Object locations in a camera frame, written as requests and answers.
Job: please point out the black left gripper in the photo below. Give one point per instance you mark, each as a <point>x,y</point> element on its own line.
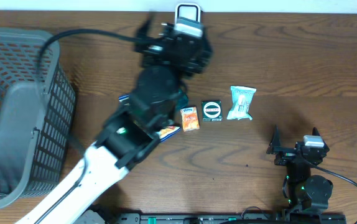
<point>151,42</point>

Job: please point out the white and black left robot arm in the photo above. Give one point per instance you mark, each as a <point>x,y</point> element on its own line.
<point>131,133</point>

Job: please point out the green and white small box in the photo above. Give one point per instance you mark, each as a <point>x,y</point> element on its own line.
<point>212,111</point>

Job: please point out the orange tissue pack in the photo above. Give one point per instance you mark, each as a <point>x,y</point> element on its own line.
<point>190,120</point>

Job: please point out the teal wet wipes pack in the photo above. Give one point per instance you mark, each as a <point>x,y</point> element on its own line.
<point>242,97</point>

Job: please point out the yellow chips bag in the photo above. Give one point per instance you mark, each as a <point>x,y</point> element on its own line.
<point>164,134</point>

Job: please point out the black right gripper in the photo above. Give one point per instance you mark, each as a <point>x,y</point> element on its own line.
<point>275,145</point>

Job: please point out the white barcode scanner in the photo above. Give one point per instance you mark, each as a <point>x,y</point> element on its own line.
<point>191,11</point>

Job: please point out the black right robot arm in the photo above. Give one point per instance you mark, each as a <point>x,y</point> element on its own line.
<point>305,192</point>

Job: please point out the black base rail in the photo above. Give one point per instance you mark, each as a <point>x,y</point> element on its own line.
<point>136,218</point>

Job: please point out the grey plastic shopping basket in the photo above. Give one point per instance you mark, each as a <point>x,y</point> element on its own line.
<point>37,104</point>

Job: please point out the teal mouthwash bottle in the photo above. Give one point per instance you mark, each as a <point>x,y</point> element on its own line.
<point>182,101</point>

